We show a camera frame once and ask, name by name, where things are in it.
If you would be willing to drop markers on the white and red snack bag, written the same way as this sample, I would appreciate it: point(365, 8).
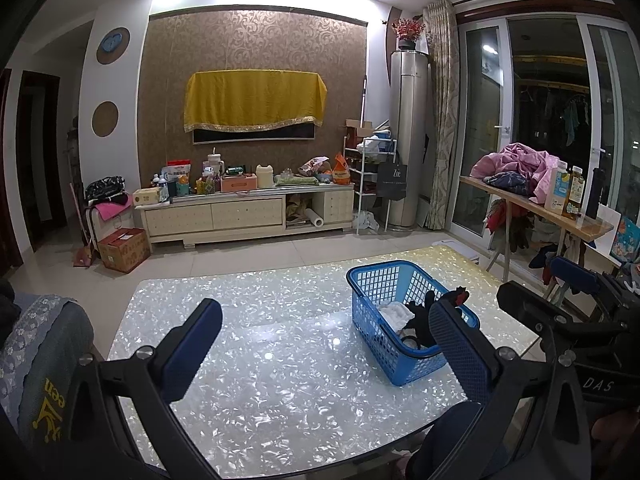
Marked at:
point(179, 170)

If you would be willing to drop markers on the vase with red flowers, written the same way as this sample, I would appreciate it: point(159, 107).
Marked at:
point(407, 32)

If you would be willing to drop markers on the black plush toy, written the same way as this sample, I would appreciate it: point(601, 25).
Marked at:
point(422, 317)

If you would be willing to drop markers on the broom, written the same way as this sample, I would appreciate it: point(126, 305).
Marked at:
point(82, 255)

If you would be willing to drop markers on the yellow cloth cover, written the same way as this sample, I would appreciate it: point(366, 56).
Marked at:
point(250, 97)

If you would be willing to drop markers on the sliding glass door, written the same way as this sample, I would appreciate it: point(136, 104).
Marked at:
point(480, 135)

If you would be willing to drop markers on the white paper sheet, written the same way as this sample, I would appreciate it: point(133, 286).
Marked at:
point(609, 220)

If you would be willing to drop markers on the cream TV cabinet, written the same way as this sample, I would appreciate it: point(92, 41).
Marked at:
point(240, 215)

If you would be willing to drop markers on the amber juice bottle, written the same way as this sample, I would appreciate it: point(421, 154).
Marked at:
point(574, 195)

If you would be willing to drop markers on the black bottle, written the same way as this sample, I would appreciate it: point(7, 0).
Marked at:
point(595, 192)

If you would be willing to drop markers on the pink clothes pile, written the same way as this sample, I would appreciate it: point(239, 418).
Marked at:
point(520, 160)

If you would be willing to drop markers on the dark blue clothes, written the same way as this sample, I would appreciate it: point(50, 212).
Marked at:
point(510, 182)

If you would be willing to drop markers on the blue plastic basket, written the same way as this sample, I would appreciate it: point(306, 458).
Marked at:
point(370, 305)

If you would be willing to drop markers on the black patterned bag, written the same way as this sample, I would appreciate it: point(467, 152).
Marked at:
point(105, 187)

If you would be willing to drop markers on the white plastic bag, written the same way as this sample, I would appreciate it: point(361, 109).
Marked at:
point(366, 221)

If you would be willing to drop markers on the white paper roll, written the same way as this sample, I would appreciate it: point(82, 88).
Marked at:
point(315, 216)

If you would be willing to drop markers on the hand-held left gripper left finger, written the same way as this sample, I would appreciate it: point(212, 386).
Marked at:
point(192, 345)

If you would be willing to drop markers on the silver standing air conditioner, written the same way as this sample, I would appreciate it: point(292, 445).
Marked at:
point(407, 125)

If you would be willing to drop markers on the pink box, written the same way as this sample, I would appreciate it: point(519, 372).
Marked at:
point(238, 183)

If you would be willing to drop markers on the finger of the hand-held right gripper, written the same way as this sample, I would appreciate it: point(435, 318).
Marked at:
point(575, 275)
point(530, 305)

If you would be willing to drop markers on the open cardboard box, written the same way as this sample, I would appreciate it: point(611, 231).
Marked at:
point(356, 132)

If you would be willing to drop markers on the dark paper bag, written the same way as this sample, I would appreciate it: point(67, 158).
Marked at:
point(392, 180)

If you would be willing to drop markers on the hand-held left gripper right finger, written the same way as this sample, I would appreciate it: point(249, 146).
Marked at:
point(457, 350)

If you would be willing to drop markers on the patterned beige curtain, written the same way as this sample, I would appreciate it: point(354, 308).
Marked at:
point(445, 110)

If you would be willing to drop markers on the round wall clock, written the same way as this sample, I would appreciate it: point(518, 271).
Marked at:
point(113, 44)

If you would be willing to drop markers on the brown cardboard box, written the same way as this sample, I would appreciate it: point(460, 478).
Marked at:
point(122, 250)

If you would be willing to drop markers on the wooden side table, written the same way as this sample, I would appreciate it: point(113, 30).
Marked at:
point(520, 197)

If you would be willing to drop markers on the orange bag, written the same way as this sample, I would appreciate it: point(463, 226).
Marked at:
point(341, 170)

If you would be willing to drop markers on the pink cloth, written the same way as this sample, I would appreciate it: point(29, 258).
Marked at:
point(112, 208)

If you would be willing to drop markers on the cream jar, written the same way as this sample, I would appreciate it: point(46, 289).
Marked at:
point(265, 177)

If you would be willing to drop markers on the colourful book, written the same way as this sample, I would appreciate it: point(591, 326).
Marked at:
point(627, 240)

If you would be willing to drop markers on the dark wooden door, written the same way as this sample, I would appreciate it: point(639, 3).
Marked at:
point(35, 160)

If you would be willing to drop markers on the hanging clothes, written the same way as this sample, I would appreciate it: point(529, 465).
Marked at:
point(515, 225)

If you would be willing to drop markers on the white cardboard box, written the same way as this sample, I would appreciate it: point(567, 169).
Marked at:
point(149, 196)

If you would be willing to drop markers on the white quilted cloth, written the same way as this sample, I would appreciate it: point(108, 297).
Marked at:
point(397, 315)

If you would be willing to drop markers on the round wall decoration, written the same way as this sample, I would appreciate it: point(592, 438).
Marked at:
point(105, 118)

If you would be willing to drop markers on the green cloth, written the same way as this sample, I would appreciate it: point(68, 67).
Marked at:
point(295, 180)

